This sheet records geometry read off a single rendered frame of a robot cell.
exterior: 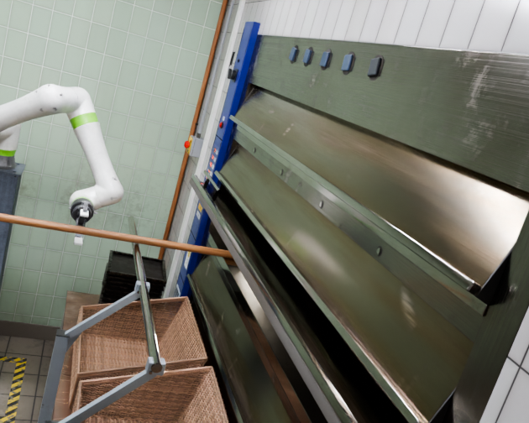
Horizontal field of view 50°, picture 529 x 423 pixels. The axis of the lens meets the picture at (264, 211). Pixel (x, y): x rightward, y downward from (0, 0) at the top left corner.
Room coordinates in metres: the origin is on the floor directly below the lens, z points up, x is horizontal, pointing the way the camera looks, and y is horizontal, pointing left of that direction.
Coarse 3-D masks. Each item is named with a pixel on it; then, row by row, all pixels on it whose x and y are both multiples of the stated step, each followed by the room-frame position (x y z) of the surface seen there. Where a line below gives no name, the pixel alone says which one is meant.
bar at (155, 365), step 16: (128, 224) 2.38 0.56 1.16; (144, 288) 1.75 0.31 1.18; (112, 304) 1.77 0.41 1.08; (144, 304) 1.64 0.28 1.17; (96, 320) 1.74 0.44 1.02; (144, 320) 1.55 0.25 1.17; (64, 336) 1.70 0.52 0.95; (64, 352) 1.70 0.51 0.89; (160, 368) 1.32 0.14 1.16; (48, 384) 1.69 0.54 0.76; (128, 384) 1.31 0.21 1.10; (48, 400) 1.70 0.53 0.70; (96, 400) 1.30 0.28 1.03; (112, 400) 1.30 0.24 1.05; (48, 416) 1.70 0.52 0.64; (80, 416) 1.28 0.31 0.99
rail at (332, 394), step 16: (192, 176) 2.50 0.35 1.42; (224, 224) 1.86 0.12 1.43; (240, 256) 1.61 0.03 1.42; (256, 272) 1.47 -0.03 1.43; (272, 304) 1.31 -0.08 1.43; (288, 320) 1.22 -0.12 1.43; (304, 352) 1.09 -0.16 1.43; (320, 368) 1.03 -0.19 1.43; (320, 384) 0.99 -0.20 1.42; (336, 400) 0.93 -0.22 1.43; (352, 416) 0.89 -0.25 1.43
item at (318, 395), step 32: (224, 192) 2.52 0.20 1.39; (256, 256) 1.71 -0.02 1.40; (256, 288) 1.42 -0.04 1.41; (288, 288) 1.53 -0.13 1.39; (320, 320) 1.38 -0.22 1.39; (288, 352) 1.14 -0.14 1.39; (320, 352) 1.17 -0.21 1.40; (352, 352) 1.25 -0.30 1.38; (352, 384) 1.07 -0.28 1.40; (384, 416) 1.00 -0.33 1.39
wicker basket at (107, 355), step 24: (120, 312) 2.41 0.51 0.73; (168, 312) 2.49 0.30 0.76; (192, 312) 2.36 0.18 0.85; (96, 336) 2.38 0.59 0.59; (120, 336) 2.42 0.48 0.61; (144, 336) 2.46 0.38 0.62; (168, 336) 2.44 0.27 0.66; (192, 336) 2.22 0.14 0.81; (72, 360) 2.14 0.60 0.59; (96, 360) 2.19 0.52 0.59; (120, 360) 2.25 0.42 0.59; (144, 360) 2.31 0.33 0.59; (168, 360) 2.30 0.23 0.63; (192, 360) 1.99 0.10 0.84; (72, 384) 1.93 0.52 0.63; (72, 408) 1.85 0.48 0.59
